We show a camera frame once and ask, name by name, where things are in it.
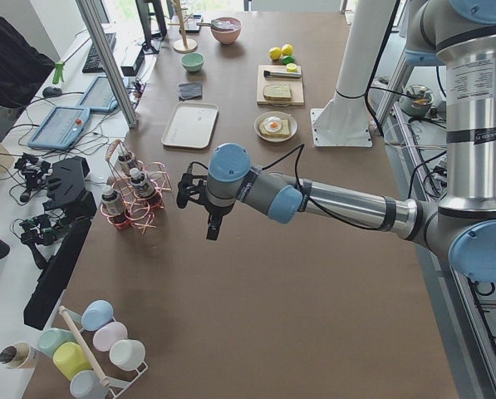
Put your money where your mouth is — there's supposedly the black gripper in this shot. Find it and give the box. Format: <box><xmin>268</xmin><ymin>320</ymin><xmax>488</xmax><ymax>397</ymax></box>
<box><xmin>176</xmin><ymin>168</ymin><xmax>232</xmax><ymax>241</ymax></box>

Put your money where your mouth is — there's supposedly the white round plate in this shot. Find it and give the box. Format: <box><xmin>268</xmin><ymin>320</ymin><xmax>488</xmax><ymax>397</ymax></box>
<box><xmin>254</xmin><ymin>111</ymin><xmax>297</xmax><ymax>143</ymax></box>

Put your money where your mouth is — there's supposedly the bread slice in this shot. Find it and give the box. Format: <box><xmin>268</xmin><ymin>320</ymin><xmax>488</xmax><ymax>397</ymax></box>
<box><xmin>258</xmin><ymin>118</ymin><xmax>290</xmax><ymax>138</ymax></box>
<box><xmin>263</xmin><ymin>84</ymin><xmax>292</xmax><ymax>101</ymax></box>

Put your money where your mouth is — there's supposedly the cream rabbit tray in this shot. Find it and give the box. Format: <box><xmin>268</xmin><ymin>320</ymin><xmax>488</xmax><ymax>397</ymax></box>
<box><xmin>161</xmin><ymin>101</ymin><xmax>219</xmax><ymax>150</ymax></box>

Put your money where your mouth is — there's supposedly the lower left tea bottle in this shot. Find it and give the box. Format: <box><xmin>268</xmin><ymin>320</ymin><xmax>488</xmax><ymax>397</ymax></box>
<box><xmin>130</xmin><ymin>167</ymin><xmax>155</xmax><ymax>199</ymax></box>

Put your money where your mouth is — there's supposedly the tea bottle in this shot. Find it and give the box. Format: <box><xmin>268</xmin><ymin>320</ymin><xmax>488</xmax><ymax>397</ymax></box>
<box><xmin>101</xmin><ymin>185</ymin><xmax>126</xmax><ymax>226</ymax></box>
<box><xmin>130</xmin><ymin>167</ymin><xmax>155</xmax><ymax>199</ymax></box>
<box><xmin>117</xmin><ymin>152</ymin><xmax>139</xmax><ymax>176</ymax></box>

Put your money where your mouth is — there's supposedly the lower right tea bottle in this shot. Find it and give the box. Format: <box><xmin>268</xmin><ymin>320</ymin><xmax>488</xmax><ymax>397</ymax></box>
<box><xmin>101</xmin><ymin>185</ymin><xmax>126</xmax><ymax>226</ymax></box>

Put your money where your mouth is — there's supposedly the upper tea bottle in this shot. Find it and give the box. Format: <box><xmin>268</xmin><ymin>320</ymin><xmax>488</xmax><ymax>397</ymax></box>
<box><xmin>117</xmin><ymin>152</ymin><xmax>139</xmax><ymax>176</ymax></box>

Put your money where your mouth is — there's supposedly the bread slice under egg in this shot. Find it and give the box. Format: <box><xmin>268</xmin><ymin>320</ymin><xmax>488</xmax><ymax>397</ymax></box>
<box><xmin>258</xmin><ymin>118</ymin><xmax>290</xmax><ymax>138</ymax></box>

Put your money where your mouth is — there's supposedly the grey folded cloth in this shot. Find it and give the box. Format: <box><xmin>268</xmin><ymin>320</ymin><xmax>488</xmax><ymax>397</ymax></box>
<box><xmin>178</xmin><ymin>81</ymin><xmax>203</xmax><ymax>101</ymax></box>

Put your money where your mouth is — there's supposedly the bamboo cutting board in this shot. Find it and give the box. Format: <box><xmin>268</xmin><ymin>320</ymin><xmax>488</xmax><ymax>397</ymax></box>
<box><xmin>257</xmin><ymin>65</ymin><xmax>305</xmax><ymax>106</ymax></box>

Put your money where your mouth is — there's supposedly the mint green bowl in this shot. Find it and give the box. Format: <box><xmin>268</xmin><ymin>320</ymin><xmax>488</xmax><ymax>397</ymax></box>
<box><xmin>180</xmin><ymin>52</ymin><xmax>205</xmax><ymax>72</ymax></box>

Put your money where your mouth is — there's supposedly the far blue teach pendant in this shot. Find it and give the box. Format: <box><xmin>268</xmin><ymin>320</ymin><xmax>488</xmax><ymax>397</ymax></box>
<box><xmin>77</xmin><ymin>76</ymin><xmax>118</xmax><ymax>114</ymax></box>

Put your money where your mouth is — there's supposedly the blue teach pendant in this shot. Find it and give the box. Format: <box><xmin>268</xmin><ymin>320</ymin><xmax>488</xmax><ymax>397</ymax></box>
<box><xmin>27</xmin><ymin>106</ymin><xmax>91</xmax><ymax>150</ymax></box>
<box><xmin>77</xmin><ymin>76</ymin><xmax>118</xmax><ymax>114</ymax></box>

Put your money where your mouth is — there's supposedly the half cut lemon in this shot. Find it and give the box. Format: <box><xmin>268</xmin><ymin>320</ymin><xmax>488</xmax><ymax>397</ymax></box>
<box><xmin>286</xmin><ymin>63</ymin><xmax>297</xmax><ymax>72</ymax></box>

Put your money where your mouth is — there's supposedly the white cup rack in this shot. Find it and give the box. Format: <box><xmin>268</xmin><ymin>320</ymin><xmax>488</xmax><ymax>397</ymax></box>
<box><xmin>52</xmin><ymin>300</ymin><xmax>149</xmax><ymax>398</ymax></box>

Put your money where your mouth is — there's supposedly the green lime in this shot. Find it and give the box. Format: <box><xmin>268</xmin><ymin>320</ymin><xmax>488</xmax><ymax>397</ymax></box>
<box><xmin>282</xmin><ymin>55</ymin><xmax>296</xmax><ymax>65</ymax></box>

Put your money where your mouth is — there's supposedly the wooden mug tree stand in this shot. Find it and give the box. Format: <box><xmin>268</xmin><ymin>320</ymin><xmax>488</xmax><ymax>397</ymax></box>
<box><xmin>169</xmin><ymin>0</ymin><xmax>198</xmax><ymax>54</ymax></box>

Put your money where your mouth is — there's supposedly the upper yellow lemon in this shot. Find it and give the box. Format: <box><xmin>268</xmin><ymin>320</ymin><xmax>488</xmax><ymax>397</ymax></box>
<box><xmin>268</xmin><ymin>47</ymin><xmax>282</xmax><ymax>61</ymax></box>

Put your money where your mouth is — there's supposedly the yellow lemon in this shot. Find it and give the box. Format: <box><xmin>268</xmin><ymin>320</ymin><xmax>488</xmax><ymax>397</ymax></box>
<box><xmin>268</xmin><ymin>47</ymin><xmax>282</xmax><ymax>61</ymax></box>
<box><xmin>281</xmin><ymin>43</ymin><xmax>294</xmax><ymax>57</ymax></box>

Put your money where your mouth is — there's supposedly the near blue teach pendant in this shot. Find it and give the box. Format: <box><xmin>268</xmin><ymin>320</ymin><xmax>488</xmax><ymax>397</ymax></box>
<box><xmin>27</xmin><ymin>106</ymin><xmax>91</xmax><ymax>150</ymax></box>

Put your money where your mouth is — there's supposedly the lower yellow lemon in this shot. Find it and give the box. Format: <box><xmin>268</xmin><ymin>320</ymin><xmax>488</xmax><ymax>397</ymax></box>
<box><xmin>281</xmin><ymin>43</ymin><xmax>294</xmax><ymax>57</ymax></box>

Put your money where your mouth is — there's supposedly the pink ice bowl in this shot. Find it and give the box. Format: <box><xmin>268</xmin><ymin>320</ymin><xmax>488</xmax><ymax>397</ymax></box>
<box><xmin>211</xmin><ymin>17</ymin><xmax>242</xmax><ymax>45</ymax></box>

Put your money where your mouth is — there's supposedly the metal ice scoop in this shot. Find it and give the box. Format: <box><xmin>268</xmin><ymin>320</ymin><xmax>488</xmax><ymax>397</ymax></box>
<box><xmin>196</xmin><ymin>19</ymin><xmax>240</xmax><ymax>32</ymax></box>

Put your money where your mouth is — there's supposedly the black keyboard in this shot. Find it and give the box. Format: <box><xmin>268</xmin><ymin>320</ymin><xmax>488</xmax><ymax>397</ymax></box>
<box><xmin>81</xmin><ymin>32</ymin><xmax>116</xmax><ymax>73</ymax></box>

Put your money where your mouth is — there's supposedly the copper wire bottle rack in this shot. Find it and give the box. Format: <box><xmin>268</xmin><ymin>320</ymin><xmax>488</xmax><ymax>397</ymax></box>
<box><xmin>100</xmin><ymin>139</ymin><xmax>172</xmax><ymax>232</ymax></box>

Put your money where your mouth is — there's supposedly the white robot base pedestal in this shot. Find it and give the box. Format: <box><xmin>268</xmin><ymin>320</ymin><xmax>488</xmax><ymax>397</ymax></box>
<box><xmin>311</xmin><ymin>0</ymin><xmax>400</xmax><ymax>148</ymax></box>

